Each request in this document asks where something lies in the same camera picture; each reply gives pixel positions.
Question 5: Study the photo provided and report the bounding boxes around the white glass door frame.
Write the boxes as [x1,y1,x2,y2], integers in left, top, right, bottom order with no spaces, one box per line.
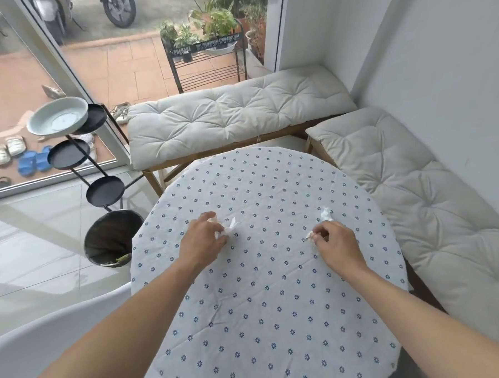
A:
[0,0,134,204]

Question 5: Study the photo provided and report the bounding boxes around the long cream tufted cushion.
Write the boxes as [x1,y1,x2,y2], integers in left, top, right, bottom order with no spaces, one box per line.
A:
[305,99,499,366]

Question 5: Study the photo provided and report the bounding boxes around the white plastic chair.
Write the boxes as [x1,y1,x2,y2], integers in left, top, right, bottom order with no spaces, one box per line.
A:
[0,281,137,378]

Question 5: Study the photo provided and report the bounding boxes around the blue sandal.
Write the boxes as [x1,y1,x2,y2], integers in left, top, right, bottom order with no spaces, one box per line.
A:
[17,151,39,178]
[36,145,55,172]

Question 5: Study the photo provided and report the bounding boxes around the short cream tufted cushion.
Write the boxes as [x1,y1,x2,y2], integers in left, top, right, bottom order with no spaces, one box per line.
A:
[124,62,361,171]

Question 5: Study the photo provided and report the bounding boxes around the pair of white shoes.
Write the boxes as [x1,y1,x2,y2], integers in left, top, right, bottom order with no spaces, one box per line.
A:
[110,101,132,125]

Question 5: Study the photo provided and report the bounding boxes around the large leafy potted plant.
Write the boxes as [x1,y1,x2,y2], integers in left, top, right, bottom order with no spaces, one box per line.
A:
[187,0,242,58]

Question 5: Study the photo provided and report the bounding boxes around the wooden bench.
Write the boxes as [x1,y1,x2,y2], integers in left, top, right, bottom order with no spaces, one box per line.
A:
[304,128,450,322]
[139,114,347,198]

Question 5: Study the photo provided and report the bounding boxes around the bushy potted plant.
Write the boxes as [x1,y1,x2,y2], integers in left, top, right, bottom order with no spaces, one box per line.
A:
[207,0,273,65]

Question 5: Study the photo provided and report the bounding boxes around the grey scooter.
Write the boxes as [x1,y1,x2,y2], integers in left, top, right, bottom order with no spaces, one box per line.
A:
[30,0,68,47]

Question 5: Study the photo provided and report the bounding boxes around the black metal plant rack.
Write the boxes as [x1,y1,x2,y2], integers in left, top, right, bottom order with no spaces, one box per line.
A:
[160,23,249,95]

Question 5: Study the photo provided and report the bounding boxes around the motorcycle wheel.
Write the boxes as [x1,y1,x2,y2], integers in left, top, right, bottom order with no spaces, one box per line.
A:
[99,0,138,29]

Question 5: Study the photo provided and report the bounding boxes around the grey shoe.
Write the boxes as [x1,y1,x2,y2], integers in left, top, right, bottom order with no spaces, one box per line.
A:
[41,83,67,101]

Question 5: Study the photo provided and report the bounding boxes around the small leafy potted plant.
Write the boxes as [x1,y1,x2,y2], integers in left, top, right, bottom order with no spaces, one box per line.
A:
[158,17,203,65]

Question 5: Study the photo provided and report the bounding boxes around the black tiered tray stand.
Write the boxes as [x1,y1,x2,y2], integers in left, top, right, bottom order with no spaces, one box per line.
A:
[45,100,148,217]

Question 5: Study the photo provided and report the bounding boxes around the person's right hand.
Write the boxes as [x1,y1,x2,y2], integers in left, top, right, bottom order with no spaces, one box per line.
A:
[311,219,370,282]

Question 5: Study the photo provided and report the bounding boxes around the person's left forearm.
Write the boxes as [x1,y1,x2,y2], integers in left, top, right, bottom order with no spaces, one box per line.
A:
[7,255,211,378]

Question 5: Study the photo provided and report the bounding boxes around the black trash bin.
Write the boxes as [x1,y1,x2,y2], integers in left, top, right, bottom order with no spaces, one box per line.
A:
[81,208,148,270]

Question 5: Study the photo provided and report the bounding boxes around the person's right forearm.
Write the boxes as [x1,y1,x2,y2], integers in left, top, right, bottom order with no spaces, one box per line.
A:
[336,259,499,378]

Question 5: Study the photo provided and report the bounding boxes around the black plastic crate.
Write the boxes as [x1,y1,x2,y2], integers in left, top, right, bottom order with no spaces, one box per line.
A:
[164,31,243,57]

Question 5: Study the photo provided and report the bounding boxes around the white round basin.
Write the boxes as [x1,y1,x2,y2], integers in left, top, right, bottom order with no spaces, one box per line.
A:
[24,96,91,137]

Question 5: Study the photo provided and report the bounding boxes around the white floral tablecloth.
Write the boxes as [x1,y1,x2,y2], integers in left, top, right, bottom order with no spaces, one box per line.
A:
[123,139,414,378]

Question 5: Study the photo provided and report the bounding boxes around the person's left hand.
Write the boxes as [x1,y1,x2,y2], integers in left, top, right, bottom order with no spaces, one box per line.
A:
[173,211,232,270]

